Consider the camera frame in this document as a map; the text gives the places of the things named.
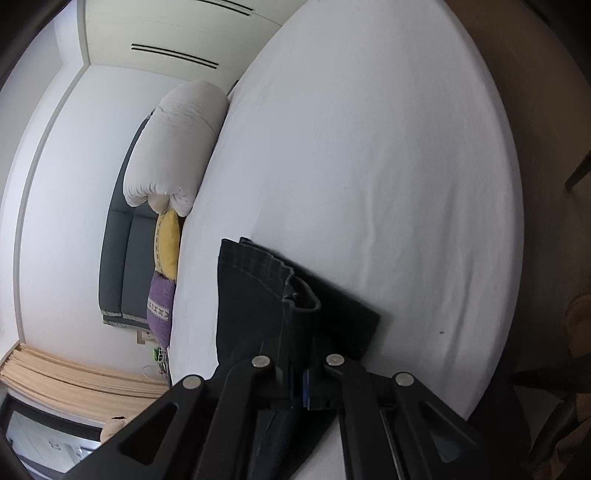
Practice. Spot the white wardrobe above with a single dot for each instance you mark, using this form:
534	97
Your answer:
138	27

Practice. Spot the rolled white duvet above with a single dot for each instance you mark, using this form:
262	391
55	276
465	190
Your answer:
178	138

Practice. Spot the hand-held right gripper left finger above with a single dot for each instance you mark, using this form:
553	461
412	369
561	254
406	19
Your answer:
272	387

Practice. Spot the purple pillow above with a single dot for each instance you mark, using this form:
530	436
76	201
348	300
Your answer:
161	304

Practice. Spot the dark furniture leg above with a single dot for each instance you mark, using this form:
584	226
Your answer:
579	173

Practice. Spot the yellow pillow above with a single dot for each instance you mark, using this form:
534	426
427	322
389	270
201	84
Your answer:
167	244

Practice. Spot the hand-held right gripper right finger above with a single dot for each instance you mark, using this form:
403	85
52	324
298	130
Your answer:
333	384

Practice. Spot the beige curtain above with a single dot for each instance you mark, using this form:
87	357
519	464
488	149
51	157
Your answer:
69	378

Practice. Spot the grey padded headboard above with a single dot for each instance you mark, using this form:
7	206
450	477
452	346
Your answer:
134	249

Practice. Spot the wall socket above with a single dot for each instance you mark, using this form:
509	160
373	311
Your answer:
145	338

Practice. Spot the bed with white sheet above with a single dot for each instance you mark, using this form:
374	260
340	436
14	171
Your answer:
369	161

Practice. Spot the black denim pants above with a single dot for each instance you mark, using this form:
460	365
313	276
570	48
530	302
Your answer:
249	300

